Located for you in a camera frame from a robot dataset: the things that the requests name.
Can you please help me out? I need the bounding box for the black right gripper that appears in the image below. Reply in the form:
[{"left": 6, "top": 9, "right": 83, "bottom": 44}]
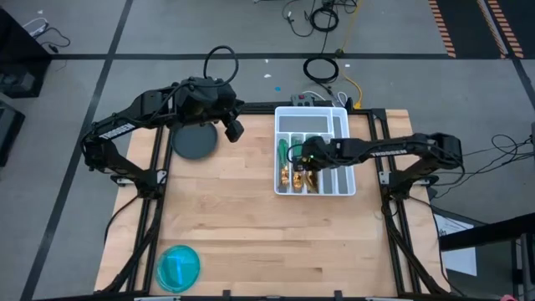
[{"left": 292, "top": 135, "right": 350, "bottom": 172}]

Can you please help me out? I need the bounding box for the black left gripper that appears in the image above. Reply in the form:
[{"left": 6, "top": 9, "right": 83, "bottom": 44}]
[{"left": 174, "top": 77, "right": 246, "bottom": 144}]

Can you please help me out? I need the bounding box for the white cutlery tray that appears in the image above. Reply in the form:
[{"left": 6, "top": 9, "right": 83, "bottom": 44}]
[{"left": 273, "top": 105, "right": 357, "bottom": 197}]

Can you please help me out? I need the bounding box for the dark grey plate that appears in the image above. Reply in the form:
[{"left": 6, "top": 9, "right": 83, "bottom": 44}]
[{"left": 171, "top": 120, "right": 219, "bottom": 161}]

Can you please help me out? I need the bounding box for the grey power strip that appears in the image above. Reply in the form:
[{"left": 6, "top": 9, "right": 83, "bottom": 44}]
[{"left": 291, "top": 93, "right": 317, "bottom": 109}]

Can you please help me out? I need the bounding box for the blue plastic bowl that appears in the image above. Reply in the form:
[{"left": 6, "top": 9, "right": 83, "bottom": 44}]
[{"left": 155, "top": 244, "right": 201, "bottom": 293}]

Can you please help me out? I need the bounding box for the white paper sheet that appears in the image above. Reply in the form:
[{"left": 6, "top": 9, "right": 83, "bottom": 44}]
[{"left": 434, "top": 212, "right": 478, "bottom": 277}]

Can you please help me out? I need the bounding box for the black desk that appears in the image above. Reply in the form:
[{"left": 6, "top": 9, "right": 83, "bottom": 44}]
[{"left": 438, "top": 212, "right": 535, "bottom": 301}]

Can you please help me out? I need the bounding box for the black cabinet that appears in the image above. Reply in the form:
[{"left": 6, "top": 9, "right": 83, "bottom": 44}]
[{"left": 0, "top": 7, "right": 54, "bottom": 99}]

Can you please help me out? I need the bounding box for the black aluminium table frame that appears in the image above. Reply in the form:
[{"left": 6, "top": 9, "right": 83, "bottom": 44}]
[{"left": 99, "top": 94, "right": 451, "bottom": 298}]

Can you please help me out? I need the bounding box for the white floor cable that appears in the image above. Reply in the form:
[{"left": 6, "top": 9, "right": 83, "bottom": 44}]
[{"left": 301, "top": 89, "right": 349, "bottom": 108}]

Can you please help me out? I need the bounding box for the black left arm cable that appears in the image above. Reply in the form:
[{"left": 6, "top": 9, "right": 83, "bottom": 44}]
[{"left": 202, "top": 44, "right": 241, "bottom": 84}]

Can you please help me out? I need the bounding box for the yellow floor cable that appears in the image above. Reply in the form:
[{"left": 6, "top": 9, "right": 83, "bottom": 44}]
[{"left": 339, "top": 0, "right": 364, "bottom": 110}]

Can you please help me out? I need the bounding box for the large black coiled cable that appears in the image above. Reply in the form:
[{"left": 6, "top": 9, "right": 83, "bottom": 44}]
[{"left": 302, "top": 56, "right": 339, "bottom": 84}]

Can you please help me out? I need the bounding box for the thin black floor cable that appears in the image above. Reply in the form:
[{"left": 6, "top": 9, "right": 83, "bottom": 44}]
[{"left": 280, "top": 0, "right": 319, "bottom": 38}]

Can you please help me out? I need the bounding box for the small black coiled cable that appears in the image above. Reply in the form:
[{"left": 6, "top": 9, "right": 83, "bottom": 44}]
[{"left": 308, "top": 7, "right": 339, "bottom": 33}]

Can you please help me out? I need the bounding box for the black arm base cable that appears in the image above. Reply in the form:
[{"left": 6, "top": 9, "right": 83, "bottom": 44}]
[{"left": 103, "top": 194, "right": 141, "bottom": 246}]

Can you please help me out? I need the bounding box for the black cable with plug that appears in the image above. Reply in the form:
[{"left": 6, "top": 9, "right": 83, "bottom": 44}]
[{"left": 32, "top": 25, "right": 71, "bottom": 54}]

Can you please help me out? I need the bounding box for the black floor cables bundle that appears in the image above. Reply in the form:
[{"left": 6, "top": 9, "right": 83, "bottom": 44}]
[{"left": 434, "top": 132, "right": 535, "bottom": 197}]

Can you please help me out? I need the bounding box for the white cable with plug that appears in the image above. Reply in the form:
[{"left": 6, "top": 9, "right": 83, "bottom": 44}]
[{"left": 21, "top": 16, "right": 49, "bottom": 38}]

